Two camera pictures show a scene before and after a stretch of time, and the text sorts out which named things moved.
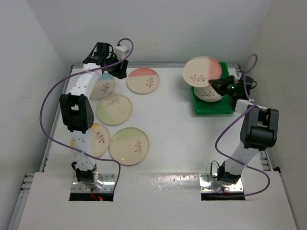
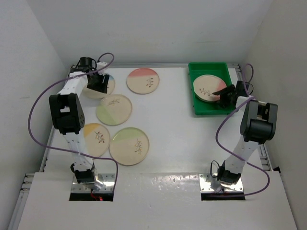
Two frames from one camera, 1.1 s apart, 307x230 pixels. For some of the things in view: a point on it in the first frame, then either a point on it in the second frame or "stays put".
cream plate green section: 114,109 stays put
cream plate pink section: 198,71 → 205,86
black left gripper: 120,73 → 100,86
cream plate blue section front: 207,93 stays put
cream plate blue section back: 103,87 stays put
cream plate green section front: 129,146 stays put
